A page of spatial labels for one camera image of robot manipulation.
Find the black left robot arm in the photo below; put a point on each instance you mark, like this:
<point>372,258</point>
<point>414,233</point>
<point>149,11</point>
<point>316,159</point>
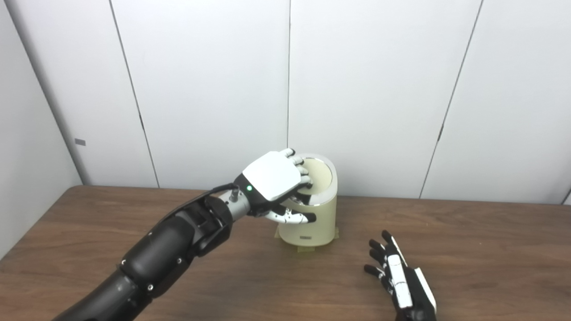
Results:
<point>165,254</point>

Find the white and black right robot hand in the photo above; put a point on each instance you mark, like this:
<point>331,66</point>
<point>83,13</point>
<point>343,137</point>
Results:
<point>399,285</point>

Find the cream round bin lid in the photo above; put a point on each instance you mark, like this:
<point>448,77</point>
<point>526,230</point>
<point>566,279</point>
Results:
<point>321,176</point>

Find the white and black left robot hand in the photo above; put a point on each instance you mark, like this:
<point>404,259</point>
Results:
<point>272,176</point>

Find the cream-colored round bin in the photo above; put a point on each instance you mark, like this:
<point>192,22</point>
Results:
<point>319,220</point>

